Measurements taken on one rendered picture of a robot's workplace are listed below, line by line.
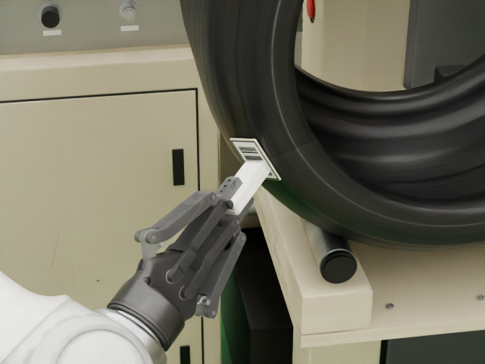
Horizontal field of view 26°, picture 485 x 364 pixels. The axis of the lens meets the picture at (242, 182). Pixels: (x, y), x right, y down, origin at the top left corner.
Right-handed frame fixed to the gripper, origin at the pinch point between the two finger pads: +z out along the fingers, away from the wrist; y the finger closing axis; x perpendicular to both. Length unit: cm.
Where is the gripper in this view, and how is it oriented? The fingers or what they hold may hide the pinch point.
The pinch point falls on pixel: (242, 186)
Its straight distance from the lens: 113.6
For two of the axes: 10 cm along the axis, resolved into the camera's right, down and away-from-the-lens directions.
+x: 6.9, 0.3, -7.2
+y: 4.9, 7.1, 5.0
